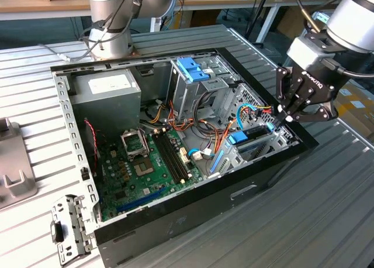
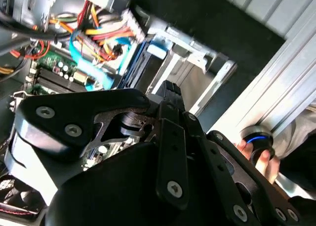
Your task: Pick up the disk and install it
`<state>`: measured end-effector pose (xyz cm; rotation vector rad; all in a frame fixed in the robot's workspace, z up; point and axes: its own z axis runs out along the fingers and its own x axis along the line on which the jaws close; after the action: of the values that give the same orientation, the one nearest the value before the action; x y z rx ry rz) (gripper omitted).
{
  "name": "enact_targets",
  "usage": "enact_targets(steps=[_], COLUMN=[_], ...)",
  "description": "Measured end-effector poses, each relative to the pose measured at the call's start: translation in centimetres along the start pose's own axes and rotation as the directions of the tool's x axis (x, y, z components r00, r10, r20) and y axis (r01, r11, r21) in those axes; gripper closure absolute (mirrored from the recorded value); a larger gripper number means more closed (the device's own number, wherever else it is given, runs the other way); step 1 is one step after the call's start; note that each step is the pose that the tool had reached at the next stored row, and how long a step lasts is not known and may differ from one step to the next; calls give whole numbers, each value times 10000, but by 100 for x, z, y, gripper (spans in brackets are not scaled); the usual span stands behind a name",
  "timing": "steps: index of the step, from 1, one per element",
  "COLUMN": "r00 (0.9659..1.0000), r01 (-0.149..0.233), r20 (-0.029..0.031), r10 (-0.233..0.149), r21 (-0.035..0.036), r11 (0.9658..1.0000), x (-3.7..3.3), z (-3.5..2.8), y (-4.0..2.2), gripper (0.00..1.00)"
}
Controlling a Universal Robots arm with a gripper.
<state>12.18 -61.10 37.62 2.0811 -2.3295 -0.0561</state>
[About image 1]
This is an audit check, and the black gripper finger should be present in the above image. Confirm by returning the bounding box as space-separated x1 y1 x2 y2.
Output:
273 66 304 127
285 88 340 124

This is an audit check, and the blue data wire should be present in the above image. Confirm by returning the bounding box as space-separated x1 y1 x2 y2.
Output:
236 103 275 133
188 147 206 161

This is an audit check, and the hard disk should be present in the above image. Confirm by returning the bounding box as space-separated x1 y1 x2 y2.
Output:
209 123 277 175

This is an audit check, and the grey metal disk bay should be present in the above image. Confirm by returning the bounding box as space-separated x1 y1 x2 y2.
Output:
209 115 299 178

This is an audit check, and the labelled cardboard box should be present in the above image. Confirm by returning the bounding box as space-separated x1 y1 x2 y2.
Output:
333 80 374 138

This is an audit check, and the flat cardboard sheet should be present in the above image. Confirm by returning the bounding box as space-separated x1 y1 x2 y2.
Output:
276 6 310 46

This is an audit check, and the blue plastic drive latch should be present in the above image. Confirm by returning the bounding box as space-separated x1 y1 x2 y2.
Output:
176 57 212 83

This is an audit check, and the grey metal drive cage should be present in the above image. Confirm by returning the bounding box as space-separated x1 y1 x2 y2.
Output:
168 53 240 124

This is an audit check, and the black RAM slot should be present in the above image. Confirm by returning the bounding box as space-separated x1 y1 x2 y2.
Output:
156 134 183 183
152 135 179 184
160 133 187 182
163 132 190 180

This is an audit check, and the black open PC case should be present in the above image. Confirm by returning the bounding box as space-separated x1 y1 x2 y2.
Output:
50 47 320 267

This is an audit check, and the metal socket cover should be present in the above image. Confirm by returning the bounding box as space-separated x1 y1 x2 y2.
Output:
119 129 150 160

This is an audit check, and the CPU socket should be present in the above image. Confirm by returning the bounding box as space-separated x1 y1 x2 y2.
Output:
133 158 156 178

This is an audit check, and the grey power supply unit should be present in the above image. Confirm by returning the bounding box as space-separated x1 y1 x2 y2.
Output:
70 68 143 132

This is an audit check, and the green motherboard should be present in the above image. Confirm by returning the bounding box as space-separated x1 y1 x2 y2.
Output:
95 129 205 222

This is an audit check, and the blue expansion slot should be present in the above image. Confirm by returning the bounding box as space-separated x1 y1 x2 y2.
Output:
116 185 168 214

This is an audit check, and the wooden desk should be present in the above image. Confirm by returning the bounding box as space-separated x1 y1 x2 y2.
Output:
0 0 354 45

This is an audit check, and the grey parts rack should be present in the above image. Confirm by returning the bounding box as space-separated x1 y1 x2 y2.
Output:
0 117 39 212

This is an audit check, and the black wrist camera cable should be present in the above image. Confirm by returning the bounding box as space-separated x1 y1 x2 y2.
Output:
321 58 374 78

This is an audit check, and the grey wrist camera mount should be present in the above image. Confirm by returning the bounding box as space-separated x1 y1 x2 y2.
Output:
286 35 337 74

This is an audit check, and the red yellow power wire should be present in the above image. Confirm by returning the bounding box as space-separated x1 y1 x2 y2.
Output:
253 104 275 117

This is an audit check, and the black cable gold connector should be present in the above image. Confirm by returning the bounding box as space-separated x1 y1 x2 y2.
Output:
290 0 325 35

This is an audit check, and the orange red wire bundle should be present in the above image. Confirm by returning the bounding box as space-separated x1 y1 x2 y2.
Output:
168 101 238 155

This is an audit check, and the yellow black wire bundle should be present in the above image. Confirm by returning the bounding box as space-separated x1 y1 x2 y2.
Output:
142 99 171 125

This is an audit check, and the red black twisted wire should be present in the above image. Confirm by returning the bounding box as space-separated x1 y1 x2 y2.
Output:
84 119 102 175

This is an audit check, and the dark cable with connector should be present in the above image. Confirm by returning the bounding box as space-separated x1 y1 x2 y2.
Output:
37 16 109 63

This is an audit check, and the grey metal slot bracket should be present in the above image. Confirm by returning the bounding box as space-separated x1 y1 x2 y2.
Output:
50 194 102 266

